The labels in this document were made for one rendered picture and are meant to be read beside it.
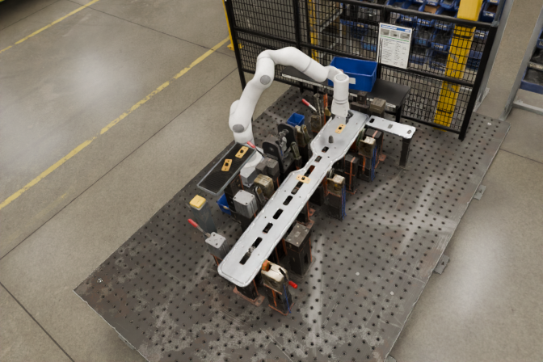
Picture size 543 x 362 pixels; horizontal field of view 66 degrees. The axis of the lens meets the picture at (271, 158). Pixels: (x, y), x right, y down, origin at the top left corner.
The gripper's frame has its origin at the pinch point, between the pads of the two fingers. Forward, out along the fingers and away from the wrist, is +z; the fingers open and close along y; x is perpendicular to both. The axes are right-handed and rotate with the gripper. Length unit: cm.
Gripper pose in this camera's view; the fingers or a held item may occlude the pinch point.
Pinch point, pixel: (340, 119)
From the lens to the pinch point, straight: 262.2
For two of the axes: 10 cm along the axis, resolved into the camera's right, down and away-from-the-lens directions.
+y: 8.4, 3.4, -4.3
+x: 5.4, -6.5, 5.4
